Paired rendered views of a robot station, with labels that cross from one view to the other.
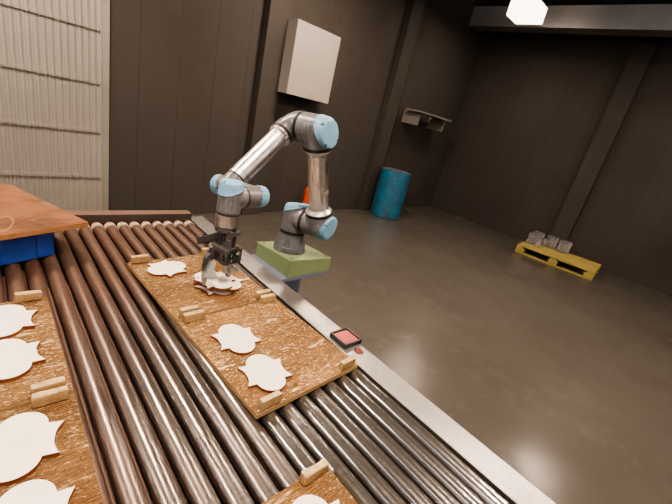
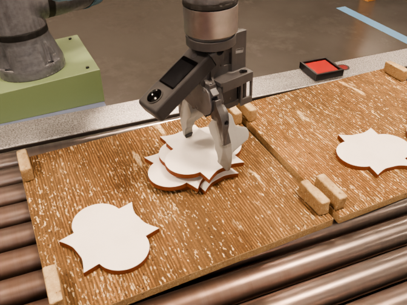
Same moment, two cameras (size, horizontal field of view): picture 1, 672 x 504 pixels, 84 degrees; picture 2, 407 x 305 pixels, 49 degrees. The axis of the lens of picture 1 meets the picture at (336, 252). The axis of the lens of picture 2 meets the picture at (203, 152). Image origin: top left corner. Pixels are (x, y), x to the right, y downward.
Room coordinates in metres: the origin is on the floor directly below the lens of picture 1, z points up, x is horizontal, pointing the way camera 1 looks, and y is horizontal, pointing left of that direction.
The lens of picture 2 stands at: (0.90, 0.91, 1.42)
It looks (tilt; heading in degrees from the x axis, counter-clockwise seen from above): 38 degrees down; 295
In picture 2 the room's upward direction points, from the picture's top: straight up
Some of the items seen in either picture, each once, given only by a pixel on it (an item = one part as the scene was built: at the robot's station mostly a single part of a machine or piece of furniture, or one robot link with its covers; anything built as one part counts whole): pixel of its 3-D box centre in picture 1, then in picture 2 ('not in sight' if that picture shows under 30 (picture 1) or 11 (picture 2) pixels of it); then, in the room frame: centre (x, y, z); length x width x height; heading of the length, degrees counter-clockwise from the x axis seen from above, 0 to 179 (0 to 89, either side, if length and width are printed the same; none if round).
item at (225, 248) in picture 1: (225, 244); (215, 70); (1.13, 0.36, 1.11); 0.09 x 0.08 x 0.12; 61
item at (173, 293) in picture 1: (199, 281); (163, 190); (1.18, 0.45, 0.93); 0.41 x 0.35 x 0.02; 50
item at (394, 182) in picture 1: (390, 193); not in sight; (6.94, -0.74, 0.44); 0.57 x 0.57 x 0.88
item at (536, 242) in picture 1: (560, 252); not in sight; (6.50, -3.88, 0.18); 1.28 x 0.89 x 0.36; 50
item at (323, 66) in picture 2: (345, 338); (321, 69); (1.05, -0.10, 0.92); 0.06 x 0.06 x 0.01; 46
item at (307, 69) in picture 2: (345, 337); (321, 68); (1.05, -0.10, 0.92); 0.08 x 0.08 x 0.02; 46
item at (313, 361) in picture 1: (267, 345); (366, 128); (0.91, 0.13, 0.93); 0.41 x 0.35 x 0.02; 50
